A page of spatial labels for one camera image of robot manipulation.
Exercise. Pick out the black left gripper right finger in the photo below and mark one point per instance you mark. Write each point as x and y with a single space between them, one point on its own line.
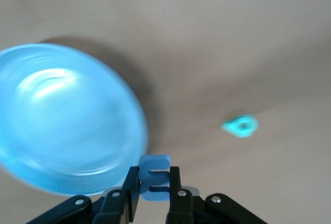
178 203

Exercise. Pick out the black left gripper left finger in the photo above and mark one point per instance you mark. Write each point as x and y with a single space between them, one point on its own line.
129 198

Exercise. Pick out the blue foam letter m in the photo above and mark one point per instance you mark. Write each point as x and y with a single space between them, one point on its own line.
155 160

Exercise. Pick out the blue plate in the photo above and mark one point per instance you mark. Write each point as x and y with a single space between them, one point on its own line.
64 120

